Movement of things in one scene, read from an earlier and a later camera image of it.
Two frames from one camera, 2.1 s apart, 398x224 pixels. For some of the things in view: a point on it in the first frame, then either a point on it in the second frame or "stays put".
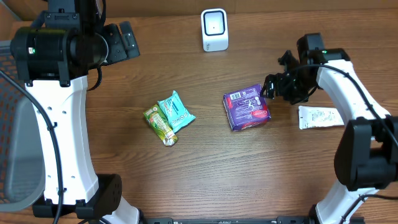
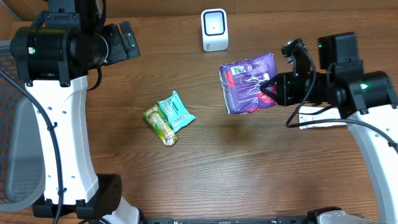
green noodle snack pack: x=155 y=118 stays put
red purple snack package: x=247 y=107 to x=240 y=82
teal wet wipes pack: x=178 y=114 stays put
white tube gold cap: x=318 y=117 stays put
